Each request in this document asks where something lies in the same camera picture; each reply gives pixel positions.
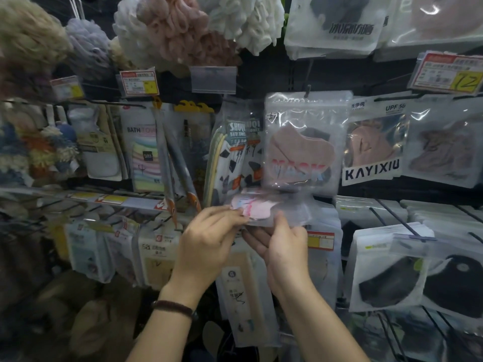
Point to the person's left hand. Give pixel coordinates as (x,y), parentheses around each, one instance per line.
(203,252)

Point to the person's right hand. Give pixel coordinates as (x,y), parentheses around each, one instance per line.
(286,260)

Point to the row of translucent mask packets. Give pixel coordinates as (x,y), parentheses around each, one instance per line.
(324,275)

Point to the clear packet pink mask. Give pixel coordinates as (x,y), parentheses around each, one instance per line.
(260,209)
(302,147)

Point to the row of cream mask packets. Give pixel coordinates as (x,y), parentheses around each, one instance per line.
(241,297)

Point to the black mask packet green sticker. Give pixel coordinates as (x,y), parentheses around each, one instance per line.
(385,282)

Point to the grey packet pink mask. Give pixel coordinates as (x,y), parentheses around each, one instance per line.
(369,173)

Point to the white packet beige mask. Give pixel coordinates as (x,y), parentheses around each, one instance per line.
(441,154)

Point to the white packet grey mask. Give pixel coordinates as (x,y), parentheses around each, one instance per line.
(339,30)

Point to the glossy packet pink mask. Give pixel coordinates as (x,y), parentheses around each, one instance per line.
(434,18)

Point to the person's right forearm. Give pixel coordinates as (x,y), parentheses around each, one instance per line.
(324,331)

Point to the red yellow price tag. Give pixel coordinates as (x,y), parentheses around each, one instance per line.
(320,241)

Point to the row of small white packets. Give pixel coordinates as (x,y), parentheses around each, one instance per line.
(154,252)

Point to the black white towel packet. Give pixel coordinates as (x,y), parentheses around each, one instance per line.
(234,162)
(253,162)

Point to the pastel striped towel packet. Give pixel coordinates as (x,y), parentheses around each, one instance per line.
(143,165)

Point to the row of clear long packets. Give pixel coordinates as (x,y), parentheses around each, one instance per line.
(196,147)

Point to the cream cap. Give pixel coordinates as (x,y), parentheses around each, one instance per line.
(105,324)

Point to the clear tag holder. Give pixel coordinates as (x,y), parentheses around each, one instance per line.
(411,245)
(213,80)

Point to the white bath mitt packet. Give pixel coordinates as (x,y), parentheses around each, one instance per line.
(100,162)

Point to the beige cap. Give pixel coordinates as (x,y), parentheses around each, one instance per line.
(64,301)

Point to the white price tag yellow corner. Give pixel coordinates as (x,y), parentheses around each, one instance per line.
(139,82)
(437,73)
(67,88)

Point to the multicoloured bath sponge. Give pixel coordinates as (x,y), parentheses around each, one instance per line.
(45,150)

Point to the pink bath sponge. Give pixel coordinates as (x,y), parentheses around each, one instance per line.
(177,33)

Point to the white bath sponge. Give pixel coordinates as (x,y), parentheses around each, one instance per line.
(128,37)

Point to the white fluffy item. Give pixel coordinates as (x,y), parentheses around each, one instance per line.
(241,22)

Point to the grey bath sponge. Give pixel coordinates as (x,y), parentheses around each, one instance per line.
(88,48)

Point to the mauve bath sponge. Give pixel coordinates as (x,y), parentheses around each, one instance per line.
(22,82)

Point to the beige bath sponge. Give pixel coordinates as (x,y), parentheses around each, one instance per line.
(30,37)

